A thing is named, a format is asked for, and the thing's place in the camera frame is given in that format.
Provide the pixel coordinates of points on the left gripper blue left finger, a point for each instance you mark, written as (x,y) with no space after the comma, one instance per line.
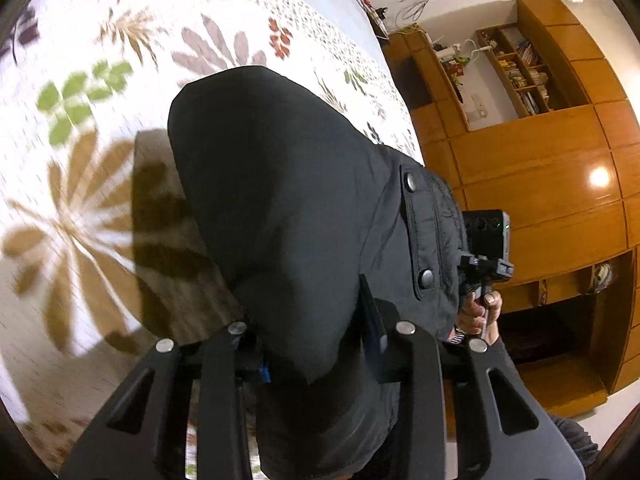
(263,369)

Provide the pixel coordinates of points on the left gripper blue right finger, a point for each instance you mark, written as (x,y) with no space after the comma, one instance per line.
(374,333)

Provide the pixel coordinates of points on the black padded pants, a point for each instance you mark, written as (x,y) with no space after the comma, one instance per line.
(300,211)

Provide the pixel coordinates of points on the person right hand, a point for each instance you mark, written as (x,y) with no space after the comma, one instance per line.
(478,317)

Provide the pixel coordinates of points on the wooden wardrobe cabinet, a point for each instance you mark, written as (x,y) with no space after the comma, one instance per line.
(570,182)

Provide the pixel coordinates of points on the wooden desk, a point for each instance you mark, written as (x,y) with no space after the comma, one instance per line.
(435,109)

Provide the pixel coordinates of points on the floral quilted bedspread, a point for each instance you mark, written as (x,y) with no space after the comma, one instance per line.
(125,135)

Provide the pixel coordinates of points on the wooden nightstand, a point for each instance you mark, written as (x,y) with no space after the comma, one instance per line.
(377,23)

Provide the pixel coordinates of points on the wooden wall shelf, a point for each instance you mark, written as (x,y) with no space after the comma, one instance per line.
(537,77)

